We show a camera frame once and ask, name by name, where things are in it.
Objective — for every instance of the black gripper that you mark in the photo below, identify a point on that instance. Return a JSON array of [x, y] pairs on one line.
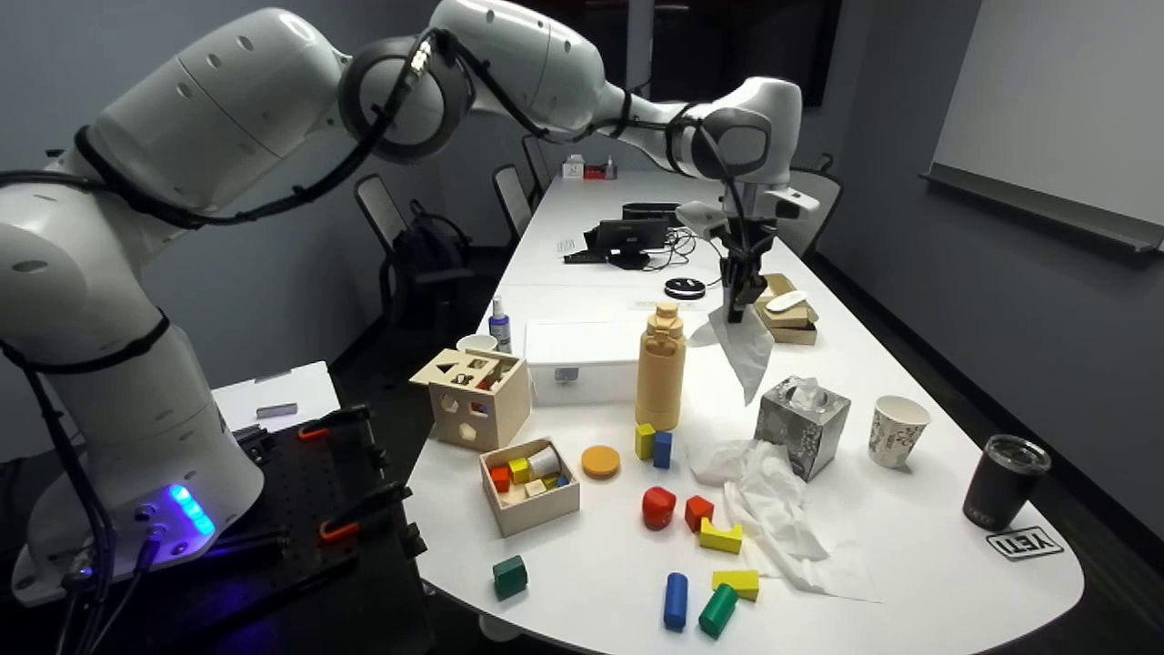
[[743, 241]]

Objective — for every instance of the wooden shape sorter box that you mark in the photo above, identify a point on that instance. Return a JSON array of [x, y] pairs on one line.
[[476, 397]]

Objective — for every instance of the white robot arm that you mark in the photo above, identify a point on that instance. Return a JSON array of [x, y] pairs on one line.
[[241, 129]]

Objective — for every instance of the black round puck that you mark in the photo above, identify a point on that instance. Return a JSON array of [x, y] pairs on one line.
[[687, 290]]

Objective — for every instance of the wooden box with items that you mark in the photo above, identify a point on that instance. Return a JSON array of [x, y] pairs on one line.
[[788, 313]]

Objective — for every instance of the tan thermos bottle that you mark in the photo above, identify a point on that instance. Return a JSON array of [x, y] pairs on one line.
[[659, 368]]

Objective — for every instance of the grey chair far right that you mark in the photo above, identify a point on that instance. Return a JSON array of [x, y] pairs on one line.
[[801, 227]]

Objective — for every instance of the grey chair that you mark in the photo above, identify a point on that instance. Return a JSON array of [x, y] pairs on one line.
[[801, 227], [427, 257]]

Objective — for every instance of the grey tissue box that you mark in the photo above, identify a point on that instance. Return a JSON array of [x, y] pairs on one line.
[[805, 420]]

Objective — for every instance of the blue small block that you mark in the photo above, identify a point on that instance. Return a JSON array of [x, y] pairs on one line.
[[663, 448]]

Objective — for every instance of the yellow small block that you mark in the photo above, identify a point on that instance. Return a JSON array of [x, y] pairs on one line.
[[647, 437]]

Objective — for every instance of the white flat box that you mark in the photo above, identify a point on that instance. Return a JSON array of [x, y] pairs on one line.
[[579, 360]]

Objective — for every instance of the white paper cup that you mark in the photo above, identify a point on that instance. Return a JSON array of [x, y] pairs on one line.
[[895, 432]]

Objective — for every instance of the red block right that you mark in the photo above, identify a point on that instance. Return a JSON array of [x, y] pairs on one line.
[[698, 514]]

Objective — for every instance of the red block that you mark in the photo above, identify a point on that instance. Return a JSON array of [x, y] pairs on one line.
[[698, 514], [657, 508]]

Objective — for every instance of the orange round disc block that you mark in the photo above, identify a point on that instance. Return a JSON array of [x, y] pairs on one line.
[[601, 465]]

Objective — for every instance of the red block left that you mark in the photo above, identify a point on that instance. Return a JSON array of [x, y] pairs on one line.
[[657, 508]]

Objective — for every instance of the small sanitizer bottle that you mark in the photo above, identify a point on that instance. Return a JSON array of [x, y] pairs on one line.
[[501, 330]]

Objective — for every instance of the yellow block middle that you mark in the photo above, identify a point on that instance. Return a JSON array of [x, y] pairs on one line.
[[723, 540]]

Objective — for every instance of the small wooden tray with blocks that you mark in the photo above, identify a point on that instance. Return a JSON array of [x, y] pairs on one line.
[[529, 487]]

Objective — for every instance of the yellow block front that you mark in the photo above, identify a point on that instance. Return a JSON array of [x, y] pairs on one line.
[[743, 584]]

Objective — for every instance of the grey chair left near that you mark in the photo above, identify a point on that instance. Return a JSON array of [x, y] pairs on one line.
[[427, 257]]

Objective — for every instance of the dark metal tumbler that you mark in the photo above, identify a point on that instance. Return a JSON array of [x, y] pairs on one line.
[[1005, 474]]

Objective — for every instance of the blue cylinder block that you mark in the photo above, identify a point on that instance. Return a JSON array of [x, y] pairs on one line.
[[676, 603]]

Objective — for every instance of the green long block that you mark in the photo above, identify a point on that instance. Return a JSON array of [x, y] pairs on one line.
[[720, 611]]

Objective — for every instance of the whiteboard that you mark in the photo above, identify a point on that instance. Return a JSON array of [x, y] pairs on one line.
[[1059, 114]]

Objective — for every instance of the green block at table edge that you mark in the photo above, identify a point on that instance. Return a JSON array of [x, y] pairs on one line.
[[511, 576]]

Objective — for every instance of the label sticker on table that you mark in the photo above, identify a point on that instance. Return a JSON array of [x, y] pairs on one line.
[[1024, 544]]

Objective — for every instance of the black cart with clamps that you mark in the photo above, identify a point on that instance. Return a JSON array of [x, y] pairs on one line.
[[315, 565]]

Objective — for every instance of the black device with cables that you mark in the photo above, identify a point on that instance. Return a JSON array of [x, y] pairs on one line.
[[642, 237]]

